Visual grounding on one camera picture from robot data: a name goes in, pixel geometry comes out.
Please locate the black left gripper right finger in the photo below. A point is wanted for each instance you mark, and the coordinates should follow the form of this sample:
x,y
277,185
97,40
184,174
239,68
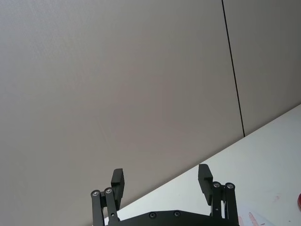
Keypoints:
x,y
229,202

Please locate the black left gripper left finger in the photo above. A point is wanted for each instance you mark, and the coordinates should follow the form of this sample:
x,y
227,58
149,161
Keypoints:
x,y
98,207

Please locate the white table cloth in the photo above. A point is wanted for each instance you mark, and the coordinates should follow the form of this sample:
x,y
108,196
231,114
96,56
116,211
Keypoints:
x,y
258,164

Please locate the small red object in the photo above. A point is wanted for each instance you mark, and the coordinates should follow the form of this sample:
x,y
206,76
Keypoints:
x,y
299,200

